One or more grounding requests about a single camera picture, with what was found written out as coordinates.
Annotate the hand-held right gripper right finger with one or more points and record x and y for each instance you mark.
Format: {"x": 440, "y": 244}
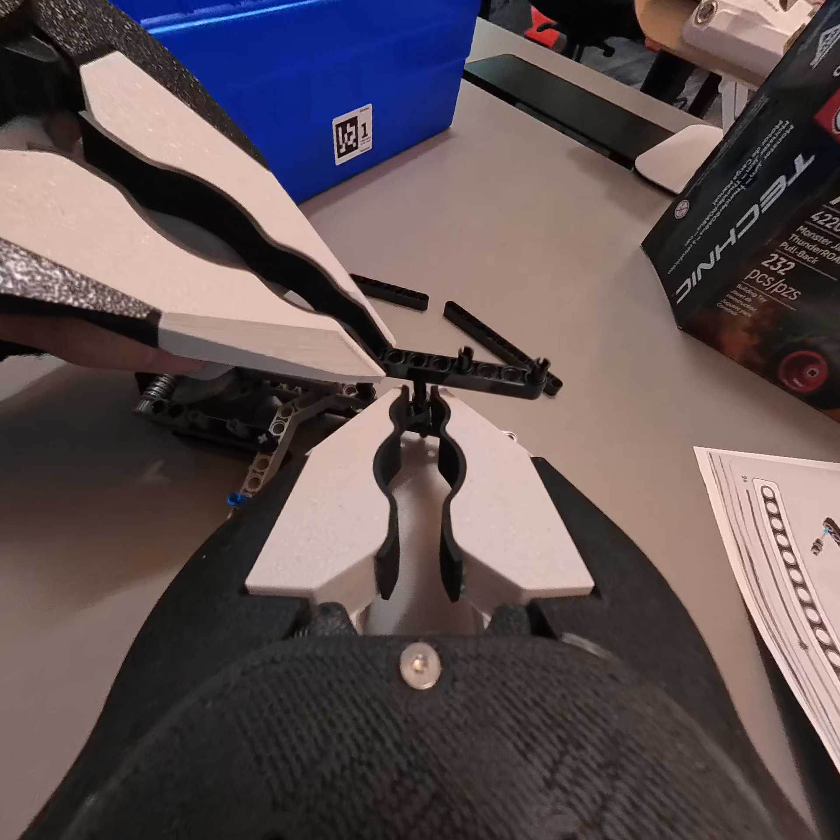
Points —
{"x": 518, "y": 525}

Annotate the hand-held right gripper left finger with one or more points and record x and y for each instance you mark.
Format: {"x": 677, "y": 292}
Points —
{"x": 328, "y": 525}

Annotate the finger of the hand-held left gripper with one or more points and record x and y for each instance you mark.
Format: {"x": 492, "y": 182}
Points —
{"x": 184, "y": 131}
{"x": 98, "y": 216}

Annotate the black toy beam with pins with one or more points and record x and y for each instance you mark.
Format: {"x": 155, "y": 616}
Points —
{"x": 499, "y": 380}

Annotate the small black connector pin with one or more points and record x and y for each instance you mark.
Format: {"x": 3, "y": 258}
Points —
{"x": 420, "y": 410}

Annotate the toy brick motor assembly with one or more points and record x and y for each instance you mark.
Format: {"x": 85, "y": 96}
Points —
{"x": 197, "y": 407}

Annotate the black flat desk panel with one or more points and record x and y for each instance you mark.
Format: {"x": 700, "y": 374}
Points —
{"x": 558, "y": 98}

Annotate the person's left hand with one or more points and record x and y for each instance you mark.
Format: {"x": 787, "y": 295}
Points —
{"x": 98, "y": 354}

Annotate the white curved toy piece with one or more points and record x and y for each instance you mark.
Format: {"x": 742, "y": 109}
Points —
{"x": 508, "y": 436}

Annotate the blue plastic bin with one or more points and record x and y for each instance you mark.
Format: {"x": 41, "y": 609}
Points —
{"x": 328, "y": 65}

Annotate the long black toy beam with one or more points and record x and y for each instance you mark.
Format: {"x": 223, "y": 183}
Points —
{"x": 472, "y": 325}

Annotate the short black toy beam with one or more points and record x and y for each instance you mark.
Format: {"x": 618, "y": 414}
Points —
{"x": 390, "y": 292}

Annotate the white instruction booklet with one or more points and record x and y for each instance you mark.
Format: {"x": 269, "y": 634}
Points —
{"x": 787, "y": 558}

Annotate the black toy set box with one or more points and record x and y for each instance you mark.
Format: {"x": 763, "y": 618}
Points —
{"x": 754, "y": 229}

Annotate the white monitor stand base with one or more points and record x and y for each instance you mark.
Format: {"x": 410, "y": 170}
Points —
{"x": 676, "y": 161}

